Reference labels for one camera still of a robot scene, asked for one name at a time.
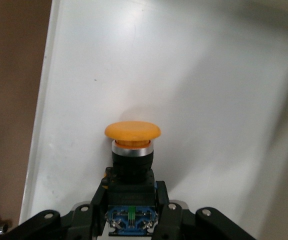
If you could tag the white drawer cabinet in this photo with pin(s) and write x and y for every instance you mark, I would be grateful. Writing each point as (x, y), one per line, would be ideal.
(159, 62)

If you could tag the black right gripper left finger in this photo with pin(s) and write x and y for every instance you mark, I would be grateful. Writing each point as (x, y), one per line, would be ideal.
(84, 220)

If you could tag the yellow mushroom push button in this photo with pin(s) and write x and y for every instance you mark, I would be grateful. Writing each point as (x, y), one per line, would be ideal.
(132, 132)

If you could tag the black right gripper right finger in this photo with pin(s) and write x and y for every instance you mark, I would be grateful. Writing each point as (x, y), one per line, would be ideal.
(176, 222)

